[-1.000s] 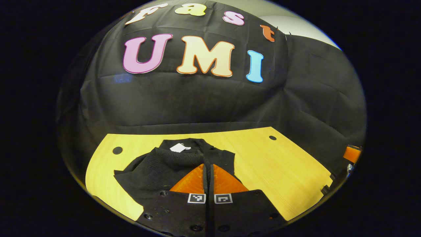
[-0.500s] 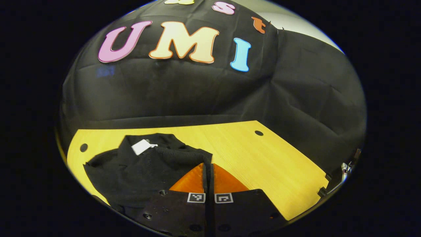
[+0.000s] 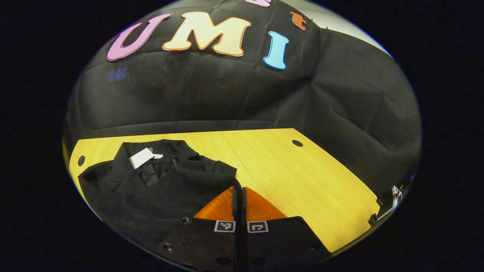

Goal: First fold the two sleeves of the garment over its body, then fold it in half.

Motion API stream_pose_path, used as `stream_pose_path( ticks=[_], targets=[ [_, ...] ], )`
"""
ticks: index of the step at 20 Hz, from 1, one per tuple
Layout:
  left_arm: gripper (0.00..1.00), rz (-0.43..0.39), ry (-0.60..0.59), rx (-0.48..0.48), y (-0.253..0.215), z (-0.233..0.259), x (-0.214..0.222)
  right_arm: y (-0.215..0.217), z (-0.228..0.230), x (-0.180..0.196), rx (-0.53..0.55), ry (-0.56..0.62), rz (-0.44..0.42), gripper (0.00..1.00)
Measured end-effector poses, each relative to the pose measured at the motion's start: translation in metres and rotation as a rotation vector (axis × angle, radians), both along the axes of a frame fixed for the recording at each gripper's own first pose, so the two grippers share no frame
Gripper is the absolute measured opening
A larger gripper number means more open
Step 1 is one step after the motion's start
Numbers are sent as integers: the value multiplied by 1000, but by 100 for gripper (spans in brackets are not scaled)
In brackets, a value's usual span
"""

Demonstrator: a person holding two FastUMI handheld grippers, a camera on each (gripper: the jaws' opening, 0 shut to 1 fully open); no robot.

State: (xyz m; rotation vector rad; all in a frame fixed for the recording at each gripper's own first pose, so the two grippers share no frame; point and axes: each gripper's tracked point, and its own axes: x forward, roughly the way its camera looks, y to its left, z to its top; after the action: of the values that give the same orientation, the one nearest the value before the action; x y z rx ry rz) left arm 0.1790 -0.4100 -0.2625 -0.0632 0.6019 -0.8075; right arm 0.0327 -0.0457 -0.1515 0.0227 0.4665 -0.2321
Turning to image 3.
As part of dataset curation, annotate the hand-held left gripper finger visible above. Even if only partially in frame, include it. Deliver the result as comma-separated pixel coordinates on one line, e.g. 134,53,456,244
151,185,241,272
241,187,329,272

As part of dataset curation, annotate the black jacket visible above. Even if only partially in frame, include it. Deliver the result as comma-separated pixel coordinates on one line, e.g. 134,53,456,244
78,139,242,257

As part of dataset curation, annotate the black backdrop cloth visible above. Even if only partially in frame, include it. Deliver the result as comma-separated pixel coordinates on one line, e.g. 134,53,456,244
62,0,422,197

